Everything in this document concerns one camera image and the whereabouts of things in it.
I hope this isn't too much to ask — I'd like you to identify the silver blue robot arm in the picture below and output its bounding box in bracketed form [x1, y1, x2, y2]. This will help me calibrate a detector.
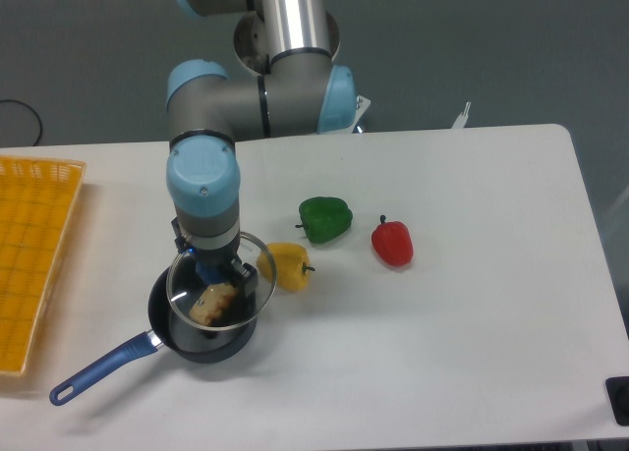
[166, 0, 358, 284]

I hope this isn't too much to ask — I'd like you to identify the black corner device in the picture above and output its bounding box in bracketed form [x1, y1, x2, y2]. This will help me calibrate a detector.
[605, 376, 629, 426]

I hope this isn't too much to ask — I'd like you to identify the toy bread loaf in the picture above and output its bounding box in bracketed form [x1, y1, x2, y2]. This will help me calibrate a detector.
[189, 283, 237, 326]

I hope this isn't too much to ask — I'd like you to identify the green bell pepper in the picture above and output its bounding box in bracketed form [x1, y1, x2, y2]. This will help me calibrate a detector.
[296, 197, 353, 244]

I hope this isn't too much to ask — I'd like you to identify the black cable loop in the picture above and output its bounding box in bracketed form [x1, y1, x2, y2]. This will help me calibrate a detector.
[0, 99, 44, 148]

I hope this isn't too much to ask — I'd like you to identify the glass pot lid blue knob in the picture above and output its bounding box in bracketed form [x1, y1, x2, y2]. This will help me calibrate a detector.
[166, 232, 277, 332]

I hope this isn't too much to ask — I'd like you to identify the white table clamp bracket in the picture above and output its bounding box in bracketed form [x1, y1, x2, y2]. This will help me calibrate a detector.
[452, 101, 471, 129]

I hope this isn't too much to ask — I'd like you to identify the dark saucepan blue handle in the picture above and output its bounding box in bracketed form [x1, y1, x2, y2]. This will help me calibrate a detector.
[49, 270, 257, 406]

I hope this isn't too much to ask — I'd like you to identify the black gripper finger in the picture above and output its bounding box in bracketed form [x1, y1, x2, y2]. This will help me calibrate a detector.
[229, 258, 258, 298]
[171, 217, 183, 253]

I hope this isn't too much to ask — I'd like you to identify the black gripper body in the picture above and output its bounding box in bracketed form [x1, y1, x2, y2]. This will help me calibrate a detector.
[184, 234, 240, 270]

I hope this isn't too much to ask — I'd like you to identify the yellow bell pepper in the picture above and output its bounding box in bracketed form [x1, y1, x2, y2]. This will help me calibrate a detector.
[257, 243, 315, 293]

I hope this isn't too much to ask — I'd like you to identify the red bell pepper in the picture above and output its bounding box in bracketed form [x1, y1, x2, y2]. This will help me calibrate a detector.
[372, 214, 414, 267]

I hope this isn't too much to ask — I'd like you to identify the yellow plastic basket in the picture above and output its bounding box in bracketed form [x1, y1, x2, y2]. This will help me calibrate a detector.
[1, 155, 86, 376]

